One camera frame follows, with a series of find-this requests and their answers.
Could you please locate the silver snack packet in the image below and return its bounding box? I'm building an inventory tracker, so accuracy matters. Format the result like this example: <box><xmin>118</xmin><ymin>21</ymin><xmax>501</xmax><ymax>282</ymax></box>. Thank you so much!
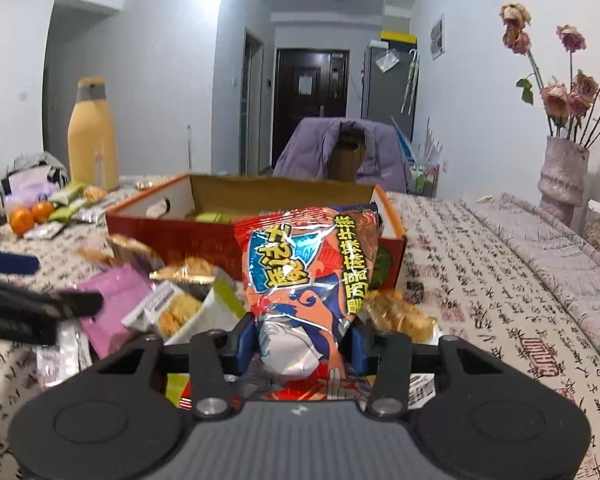
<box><xmin>35</xmin><ymin>320</ymin><xmax>94</xmax><ymax>392</ymax></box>

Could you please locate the purple plastic bag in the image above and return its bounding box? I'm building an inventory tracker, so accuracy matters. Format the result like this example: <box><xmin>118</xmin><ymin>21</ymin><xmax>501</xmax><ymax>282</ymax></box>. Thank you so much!
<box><xmin>7</xmin><ymin>169</ymin><xmax>56</xmax><ymax>201</ymax></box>

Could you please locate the white storage rack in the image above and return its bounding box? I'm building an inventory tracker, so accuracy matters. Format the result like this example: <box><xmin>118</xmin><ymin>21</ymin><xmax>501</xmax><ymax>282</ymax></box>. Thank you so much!
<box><xmin>412</xmin><ymin>160</ymin><xmax>441</xmax><ymax>196</ymax></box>

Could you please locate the clear plastic bag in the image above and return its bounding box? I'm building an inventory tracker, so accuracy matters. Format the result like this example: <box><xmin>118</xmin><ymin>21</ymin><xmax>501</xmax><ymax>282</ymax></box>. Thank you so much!
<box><xmin>375</xmin><ymin>50</ymin><xmax>400</xmax><ymax>74</ymax></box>

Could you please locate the yellow noodle snack packet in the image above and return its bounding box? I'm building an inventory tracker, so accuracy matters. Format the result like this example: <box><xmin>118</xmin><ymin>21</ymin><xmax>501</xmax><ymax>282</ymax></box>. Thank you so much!
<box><xmin>150</xmin><ymin>256</ymin><xmax>217</xmax><ymax>287</ymax></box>

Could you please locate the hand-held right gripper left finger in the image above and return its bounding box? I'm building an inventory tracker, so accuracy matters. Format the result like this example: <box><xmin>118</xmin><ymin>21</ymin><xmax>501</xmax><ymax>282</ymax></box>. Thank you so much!
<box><xmin>87</xmin><ymin>312</ymin><xmax>256</xmax><ymax>421</ymax></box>

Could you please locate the grey refrigerator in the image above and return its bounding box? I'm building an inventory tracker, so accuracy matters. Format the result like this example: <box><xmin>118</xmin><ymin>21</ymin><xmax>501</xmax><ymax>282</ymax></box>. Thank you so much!
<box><xmin>362</xmin><ymin>42</ymin><xmax>419</xmax><ymax>134</ymax></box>

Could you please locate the pink grey patterned cloth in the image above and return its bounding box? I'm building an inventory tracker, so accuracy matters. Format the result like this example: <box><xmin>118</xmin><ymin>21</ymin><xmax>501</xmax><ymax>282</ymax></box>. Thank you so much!
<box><xmin>462</xmin><ymin>192</ymin><xmax>600</xmax><ymax>361</ymax></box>

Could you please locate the orange mandarin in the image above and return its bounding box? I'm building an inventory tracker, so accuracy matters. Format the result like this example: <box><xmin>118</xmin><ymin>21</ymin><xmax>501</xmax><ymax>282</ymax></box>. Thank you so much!
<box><xmin>31</xmin><ymin>201</ymin><xmax>56</xmax><ymax>225</ymax></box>
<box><xmin>10</xmin><ymin>207</ymin><xmax>35</xmax><ymax>236</ymax></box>

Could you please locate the dried pink rose bouquet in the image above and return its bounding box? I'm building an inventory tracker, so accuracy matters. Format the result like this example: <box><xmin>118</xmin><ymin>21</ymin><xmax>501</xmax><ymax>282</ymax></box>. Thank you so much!
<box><xmin>499</xmin><ymin>2</ymin><xmax>600</xmax><ymax>152</ymax></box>

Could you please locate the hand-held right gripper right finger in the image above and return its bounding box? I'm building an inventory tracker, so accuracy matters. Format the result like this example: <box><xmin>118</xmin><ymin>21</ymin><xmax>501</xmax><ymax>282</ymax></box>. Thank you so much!
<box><xmin>347</xmin><ymin>322</ymin><xmax>521</xmax><ymax>421</ymax></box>

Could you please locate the folded white umbrella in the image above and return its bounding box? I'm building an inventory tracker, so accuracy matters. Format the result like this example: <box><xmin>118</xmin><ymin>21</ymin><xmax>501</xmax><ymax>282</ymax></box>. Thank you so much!
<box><xmin>400</xmin><ymin>50</ymin><xmax>421</xmax><ymax>116</ymax></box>

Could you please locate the clear fried snack packet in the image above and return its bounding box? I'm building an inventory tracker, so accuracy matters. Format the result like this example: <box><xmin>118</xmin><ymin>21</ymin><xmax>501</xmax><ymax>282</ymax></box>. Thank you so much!
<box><xmin>362</xmin><ymin>287</ymin><xmax>439</xmax><ymax>344</ymax></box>

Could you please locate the dark entrance door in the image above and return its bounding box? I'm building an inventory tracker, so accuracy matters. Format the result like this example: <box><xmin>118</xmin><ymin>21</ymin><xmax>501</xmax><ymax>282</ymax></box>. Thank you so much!
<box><xmin>272</xmin><ymin>48</ymin><xmax>350</xmax><ymax>168</ymax></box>

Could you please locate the wooden chair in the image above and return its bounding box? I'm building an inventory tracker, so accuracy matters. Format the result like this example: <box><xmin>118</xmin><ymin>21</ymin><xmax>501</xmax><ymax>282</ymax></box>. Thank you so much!
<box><xmin>325</xmin><ymin>129</ymin><xmax>374</xmax><ymax>182</ymax></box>

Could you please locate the yellow thermos bottle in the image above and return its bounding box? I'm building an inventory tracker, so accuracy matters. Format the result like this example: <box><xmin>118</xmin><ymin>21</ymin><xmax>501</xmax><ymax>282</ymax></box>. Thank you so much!
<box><xmin>67</xmin><ymin>76</ymin><xmax>121</xmax><ymax>192</ymax></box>

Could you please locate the pink textured vase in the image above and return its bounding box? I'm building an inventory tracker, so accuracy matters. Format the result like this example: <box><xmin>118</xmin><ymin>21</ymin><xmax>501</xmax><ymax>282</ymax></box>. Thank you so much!
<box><xmin>537</xmin><ymin>135</ymin><xmax>591</xmax><ymax>227</ymax></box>

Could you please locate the purple puffer jacket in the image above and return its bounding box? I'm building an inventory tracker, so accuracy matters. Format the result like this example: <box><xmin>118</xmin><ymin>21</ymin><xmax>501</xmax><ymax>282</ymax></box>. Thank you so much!
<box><xmin>272</xmin><ymin>116</ymin><xmax>414</xmax><ymax>194</ymax></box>

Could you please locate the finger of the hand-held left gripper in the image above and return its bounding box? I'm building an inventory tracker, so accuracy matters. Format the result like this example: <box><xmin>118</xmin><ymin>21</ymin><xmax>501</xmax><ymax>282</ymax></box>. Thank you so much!
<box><xmin>0</xmin><ymin>250</ymin><xmax>42</xmax><ymax>276</ymax></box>
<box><xmin>0</xmin><ymin>272</ymin><xmax>104</xmax><ymax>321</ymax></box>

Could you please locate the red snack bag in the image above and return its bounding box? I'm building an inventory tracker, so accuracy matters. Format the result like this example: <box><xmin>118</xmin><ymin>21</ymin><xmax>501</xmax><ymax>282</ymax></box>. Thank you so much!
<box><xmin>234</xmin><ymin>203</ymin><xmax>381</xmax><ymax>402</ymax></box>

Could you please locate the golden snack packet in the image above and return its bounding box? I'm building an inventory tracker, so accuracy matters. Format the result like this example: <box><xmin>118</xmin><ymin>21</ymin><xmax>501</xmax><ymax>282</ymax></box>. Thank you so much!
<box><xmin>105</xmin><ymin>234</ymin><xmax>164</xmax><ymax>272</ymax></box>

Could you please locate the orange cardboard box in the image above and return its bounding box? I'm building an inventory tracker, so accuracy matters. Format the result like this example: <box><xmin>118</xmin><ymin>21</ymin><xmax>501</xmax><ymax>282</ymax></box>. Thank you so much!
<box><xmin>105</xmin><ymin>172</ymin><xmax>409</xmax><ymax>292</ymax></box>

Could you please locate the pink snack packet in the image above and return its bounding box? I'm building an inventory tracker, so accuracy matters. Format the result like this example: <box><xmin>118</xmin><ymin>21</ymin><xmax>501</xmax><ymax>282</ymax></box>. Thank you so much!
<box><xmin>74</xmin><ymin>265</ymin><xmax>154</xmax><ymax>359</ymax></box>

